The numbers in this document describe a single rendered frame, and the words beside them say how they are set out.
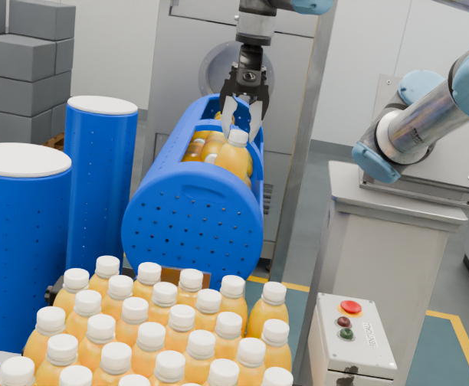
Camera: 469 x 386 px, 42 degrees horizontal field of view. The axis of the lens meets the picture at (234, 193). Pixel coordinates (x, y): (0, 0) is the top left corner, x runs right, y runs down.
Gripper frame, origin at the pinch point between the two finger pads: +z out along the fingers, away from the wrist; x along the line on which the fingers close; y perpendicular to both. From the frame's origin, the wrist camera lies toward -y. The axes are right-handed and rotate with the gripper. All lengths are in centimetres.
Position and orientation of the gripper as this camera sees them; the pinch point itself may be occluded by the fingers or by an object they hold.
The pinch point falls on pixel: (238, 135)
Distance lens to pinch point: 126.6
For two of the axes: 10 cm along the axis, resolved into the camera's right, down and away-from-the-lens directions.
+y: 0.5, -3.3, 9.4
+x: -9.9, -1.5, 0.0
